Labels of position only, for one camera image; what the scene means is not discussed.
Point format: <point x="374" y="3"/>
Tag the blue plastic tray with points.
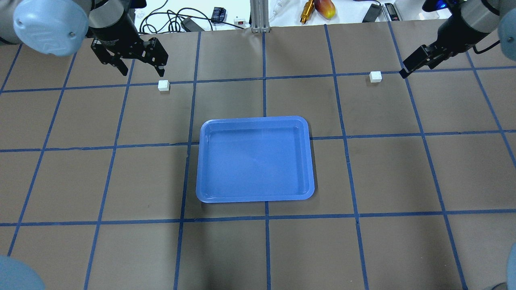
<point x="255" y="159"/>

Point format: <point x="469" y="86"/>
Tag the black flat box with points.
<point x="372" y="13"/>

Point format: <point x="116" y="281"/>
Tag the red yellow mango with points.
<point x="325" y="8"/>

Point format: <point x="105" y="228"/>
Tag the white block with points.
<point x="163" y="85"/>
<point x="375" y="77"/>

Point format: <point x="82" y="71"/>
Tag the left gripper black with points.
<point x="114" y="34"/>

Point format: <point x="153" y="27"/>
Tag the aluminium frame post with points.
<point x="259" y="16"/>

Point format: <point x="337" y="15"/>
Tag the brass cylinder tool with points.
<point x="307" y="11"/>

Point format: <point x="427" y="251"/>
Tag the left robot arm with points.
<point x="58" y="27"/>

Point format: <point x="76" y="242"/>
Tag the black power adapter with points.
<point x="190" y="26"/>

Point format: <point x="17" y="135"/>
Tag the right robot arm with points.
<point x="476" y="24"/>

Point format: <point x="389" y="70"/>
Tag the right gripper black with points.
<point x="452" y="34"/>

